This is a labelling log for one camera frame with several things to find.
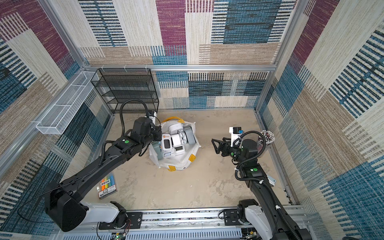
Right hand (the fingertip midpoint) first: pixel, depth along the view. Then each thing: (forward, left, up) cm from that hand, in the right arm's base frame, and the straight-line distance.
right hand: (219, 141), depth 78 cm
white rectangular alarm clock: (+8, +22, -7) cm, 24 cm away
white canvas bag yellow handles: (-3, +22, -17) cm, 28 cm away
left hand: (+6, +30, +4) cm, 31 cm away
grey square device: (+7, +15, -8) cm, 18 cm away
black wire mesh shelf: (+46, +61, -1) cm, 77 cm away
